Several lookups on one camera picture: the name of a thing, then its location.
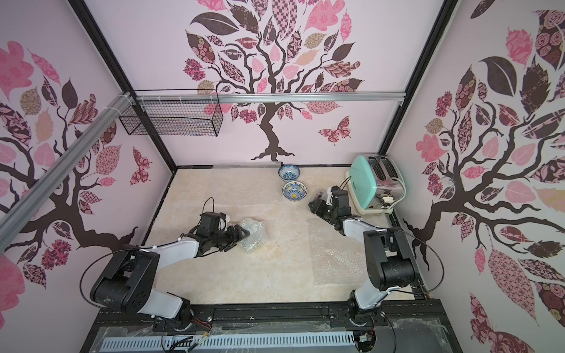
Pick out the aluminium frame bar back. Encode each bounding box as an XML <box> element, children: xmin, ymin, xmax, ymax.
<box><xmin>219</xmin><ymin>91</ymin><xmax>406</xmax><ymax>104</ymax></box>

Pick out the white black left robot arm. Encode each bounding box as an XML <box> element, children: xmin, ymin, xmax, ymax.
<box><xmin>88</xmin><ymin>212</ymin><xmax>250</xmax><ymax>329</ymax></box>

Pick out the blue yellow patterned bowl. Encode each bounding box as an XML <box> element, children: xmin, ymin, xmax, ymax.
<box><xmin>282</xmin><ymin>181</ymin><xmax>308</xmax><ymax>202</ymax></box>

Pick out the white slotted cable duct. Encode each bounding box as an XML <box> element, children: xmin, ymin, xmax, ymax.
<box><xmin>99</xmin><ymin>332</ymin><xmax>357</xmax><ymax>352</ymax></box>

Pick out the aluminium frame bar left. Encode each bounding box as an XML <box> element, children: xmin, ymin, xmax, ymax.
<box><xmin>1</xmin><ymin>92</ymin><xmax>132</xmax><ymax>251</ymax></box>

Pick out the mint green toaster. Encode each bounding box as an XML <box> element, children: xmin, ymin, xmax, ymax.
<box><xmin>346</xmin><ymin>154</ymin><xmax>407</xmax><ymax>215</ymax></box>

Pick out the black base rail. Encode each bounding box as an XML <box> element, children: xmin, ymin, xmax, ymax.
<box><xmin>81</xmin><ymin>299</ymin><xmax>462</xmax><ymax>352</ymax></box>

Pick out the white toaster power cable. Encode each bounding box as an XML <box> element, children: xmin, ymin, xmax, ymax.
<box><xmin>381</xmin><ymin>176</ymin><xmax>407</xmax><ymax>209</ymax></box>

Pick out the black wire wall basket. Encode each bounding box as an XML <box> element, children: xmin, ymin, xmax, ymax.
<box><xmin>119</xmin><ymin>88</ymin><xmax>224</xmax><ymax>137</ymax></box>

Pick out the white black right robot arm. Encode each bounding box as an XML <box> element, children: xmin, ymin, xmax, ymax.
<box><xmin>308</xmin><ymin>185</ymin><xmax>416</xmax><ymax>313</ymax></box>

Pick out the aluminium frame bar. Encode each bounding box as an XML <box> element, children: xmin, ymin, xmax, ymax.
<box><xmin>1</xmin><ymin>92</ymin><xmax>132</xmax><ymax>251</ymax></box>
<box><xmin>219</xmin><ymin>91</ymin><xmax>406</xmax><ymax>104</ymax></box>

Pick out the blue white patterned bowl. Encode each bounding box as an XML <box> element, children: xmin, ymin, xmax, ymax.
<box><xmin>278</xmin><ymin>164</ymin><xmax>301</xmax><ymax>182</ymax></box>

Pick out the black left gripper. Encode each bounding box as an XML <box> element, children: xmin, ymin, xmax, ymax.
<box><xmin>212</xmin><ymin>224</ymin><xmax>252</xmax><ymax>252</ymax></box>

